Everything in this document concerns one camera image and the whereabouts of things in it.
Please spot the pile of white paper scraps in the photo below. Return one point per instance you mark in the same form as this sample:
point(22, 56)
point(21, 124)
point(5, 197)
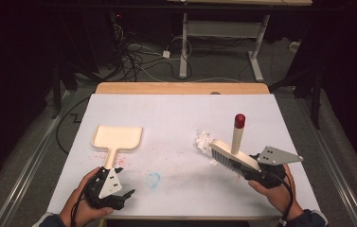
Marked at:
point(204, 142)

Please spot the person's left hand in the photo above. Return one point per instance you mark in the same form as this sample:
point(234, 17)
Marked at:
point(81, 208)

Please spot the person's right hand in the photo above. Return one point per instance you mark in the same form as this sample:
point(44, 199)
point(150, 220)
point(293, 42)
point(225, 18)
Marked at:
point(277, 195)

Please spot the wooden table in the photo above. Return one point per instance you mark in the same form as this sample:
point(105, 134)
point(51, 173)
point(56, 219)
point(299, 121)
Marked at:
point(182, 88)

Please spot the white metal desk frame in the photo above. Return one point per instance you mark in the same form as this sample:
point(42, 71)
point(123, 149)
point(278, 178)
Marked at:
point(220, 29)

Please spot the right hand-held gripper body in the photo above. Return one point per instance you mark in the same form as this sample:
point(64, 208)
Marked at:
point(274, 157)

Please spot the white power adapter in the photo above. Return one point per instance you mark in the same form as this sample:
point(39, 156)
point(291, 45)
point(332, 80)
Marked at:
point(166, 54)

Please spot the black stand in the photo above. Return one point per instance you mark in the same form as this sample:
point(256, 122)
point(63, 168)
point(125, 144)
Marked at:
point(315, 94)
point(56, 91)

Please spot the cream plastic dustpan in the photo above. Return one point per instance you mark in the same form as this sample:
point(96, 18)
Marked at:
point(116, 138)

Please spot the cream brush with red cap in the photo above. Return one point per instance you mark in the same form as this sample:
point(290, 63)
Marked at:
point(236, 151)

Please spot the metal floor rail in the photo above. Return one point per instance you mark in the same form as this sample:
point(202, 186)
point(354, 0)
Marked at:
point(31, 164)
point(334, 164)

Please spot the small white floor box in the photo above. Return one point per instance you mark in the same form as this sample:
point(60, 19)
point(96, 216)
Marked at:
point(294, 46)

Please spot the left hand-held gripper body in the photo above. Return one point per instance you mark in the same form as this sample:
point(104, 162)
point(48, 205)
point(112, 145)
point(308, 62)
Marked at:
point(110, 186)

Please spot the white board table cover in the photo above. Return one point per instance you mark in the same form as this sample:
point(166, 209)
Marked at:
point(182, 107)

